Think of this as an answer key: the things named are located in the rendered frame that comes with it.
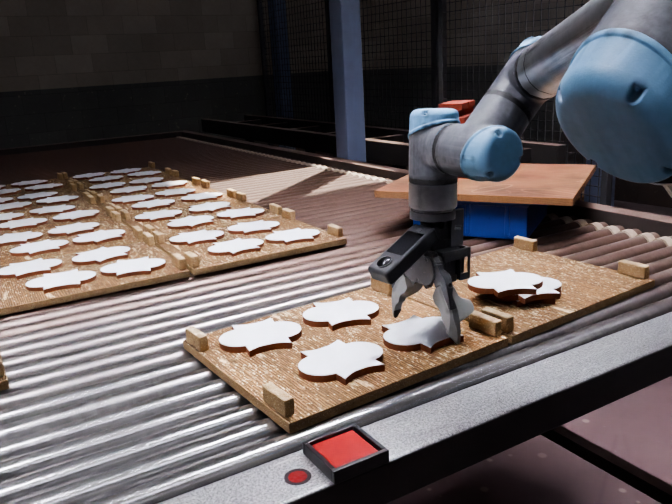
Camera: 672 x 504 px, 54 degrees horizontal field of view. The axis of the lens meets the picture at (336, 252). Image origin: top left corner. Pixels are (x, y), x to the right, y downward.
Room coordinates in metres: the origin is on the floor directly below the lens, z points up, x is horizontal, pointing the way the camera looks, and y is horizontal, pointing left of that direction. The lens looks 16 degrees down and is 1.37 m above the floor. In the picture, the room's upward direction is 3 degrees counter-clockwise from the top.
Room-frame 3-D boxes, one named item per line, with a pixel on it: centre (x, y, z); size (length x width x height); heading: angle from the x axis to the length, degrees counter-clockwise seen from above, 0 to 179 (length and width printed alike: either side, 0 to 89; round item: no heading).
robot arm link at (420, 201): (1.02, -0.15, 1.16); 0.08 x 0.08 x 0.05
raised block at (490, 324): (1.01, -0.24, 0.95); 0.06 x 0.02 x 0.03; 34
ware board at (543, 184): (1.84, -0.45, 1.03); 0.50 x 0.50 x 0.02; 63
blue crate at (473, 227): (1.78, -0.41, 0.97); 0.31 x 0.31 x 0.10; 63
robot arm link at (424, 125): (1.01, -0.16, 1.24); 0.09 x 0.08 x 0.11; 28
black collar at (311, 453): (0.70, 0.00, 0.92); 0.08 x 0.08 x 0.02; 30
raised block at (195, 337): (1.01, 0.24, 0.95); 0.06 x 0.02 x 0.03; 34
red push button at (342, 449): (0.70, 0.00, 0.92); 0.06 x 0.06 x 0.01; 30
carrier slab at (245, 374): (1.01, 0.00, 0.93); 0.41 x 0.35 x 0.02; 124
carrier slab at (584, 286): (1.24, -0.35, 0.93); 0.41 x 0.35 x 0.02; 124
